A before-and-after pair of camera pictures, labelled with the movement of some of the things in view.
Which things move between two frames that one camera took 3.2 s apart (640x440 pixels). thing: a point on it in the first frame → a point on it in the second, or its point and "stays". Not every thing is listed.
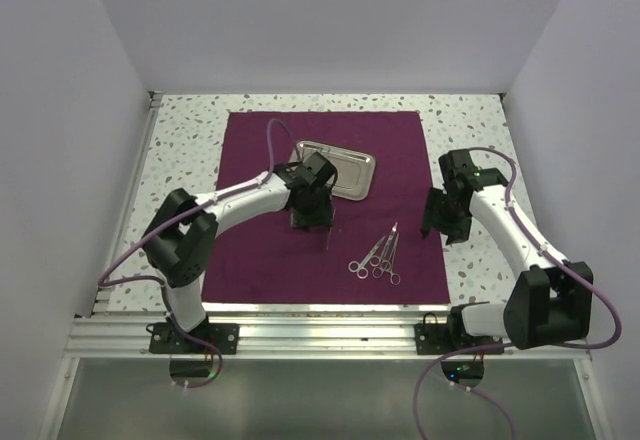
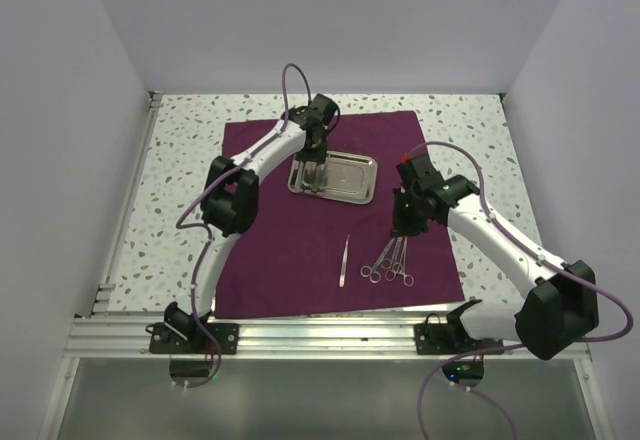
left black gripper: [323, 214] → [317, 156]
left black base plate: [165, 338] stays
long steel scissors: [355, 266] → [374, 272]
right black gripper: [456, 231] → [400, 226]
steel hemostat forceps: [395, 278] → [399, 267]
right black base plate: [433, 338] stays
